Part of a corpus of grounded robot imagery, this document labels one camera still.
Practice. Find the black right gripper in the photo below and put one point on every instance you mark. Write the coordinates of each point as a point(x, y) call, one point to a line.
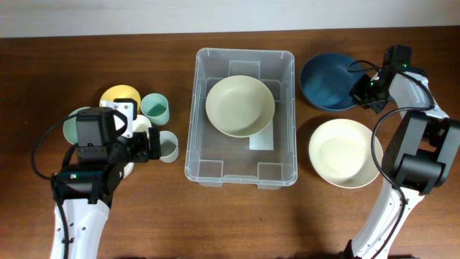
point(355, 93)

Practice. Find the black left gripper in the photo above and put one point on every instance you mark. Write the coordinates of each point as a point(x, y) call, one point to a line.
point(143, 152)

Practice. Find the blue bowl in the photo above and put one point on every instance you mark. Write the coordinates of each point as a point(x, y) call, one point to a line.
point(326, 82)

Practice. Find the cream bowl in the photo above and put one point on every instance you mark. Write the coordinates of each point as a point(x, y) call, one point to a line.
point(240, 106)
point(340, 153)

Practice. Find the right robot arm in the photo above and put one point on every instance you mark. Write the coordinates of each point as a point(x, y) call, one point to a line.
point(417, 159)

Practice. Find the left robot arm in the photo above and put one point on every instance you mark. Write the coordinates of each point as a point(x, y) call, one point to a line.
point(83, 191)

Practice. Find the grey cup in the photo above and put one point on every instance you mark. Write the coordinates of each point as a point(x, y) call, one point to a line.
point(169, 147)

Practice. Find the white bowl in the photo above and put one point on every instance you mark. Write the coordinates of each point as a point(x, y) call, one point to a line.
point(128, 169)

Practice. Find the cream cup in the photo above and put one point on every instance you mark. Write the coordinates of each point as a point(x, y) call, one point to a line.
point(141, 124)

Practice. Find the green cup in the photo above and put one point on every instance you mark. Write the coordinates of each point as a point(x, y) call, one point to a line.
point(156, 108)

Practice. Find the clear plastic storage bin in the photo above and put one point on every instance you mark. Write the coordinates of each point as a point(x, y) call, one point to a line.
point(213, 158)

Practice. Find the yellow bowl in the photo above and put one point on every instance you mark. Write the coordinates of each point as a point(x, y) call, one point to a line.
point(121, 92)

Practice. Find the green bowl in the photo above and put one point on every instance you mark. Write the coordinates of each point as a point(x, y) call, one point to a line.
point(70, 131)

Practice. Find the white label in bin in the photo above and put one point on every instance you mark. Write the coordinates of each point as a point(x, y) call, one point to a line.
point(263, 140)

